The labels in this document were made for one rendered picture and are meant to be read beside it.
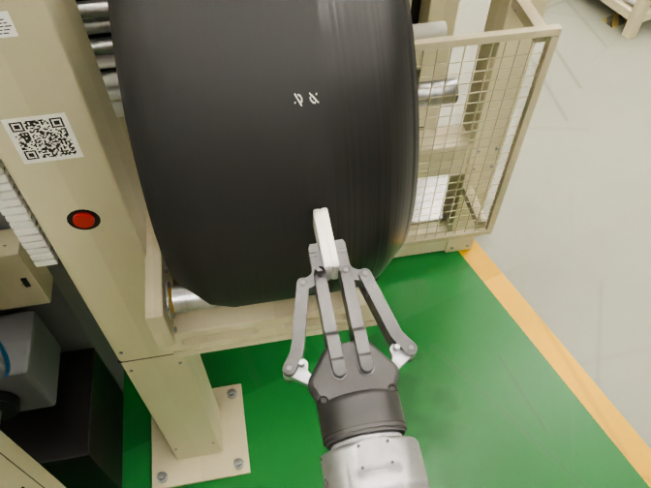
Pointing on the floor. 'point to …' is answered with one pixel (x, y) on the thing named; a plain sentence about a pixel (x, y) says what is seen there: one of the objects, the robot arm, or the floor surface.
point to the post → (70, 234)
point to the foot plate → (177, 472)
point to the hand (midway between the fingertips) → (325, 244)
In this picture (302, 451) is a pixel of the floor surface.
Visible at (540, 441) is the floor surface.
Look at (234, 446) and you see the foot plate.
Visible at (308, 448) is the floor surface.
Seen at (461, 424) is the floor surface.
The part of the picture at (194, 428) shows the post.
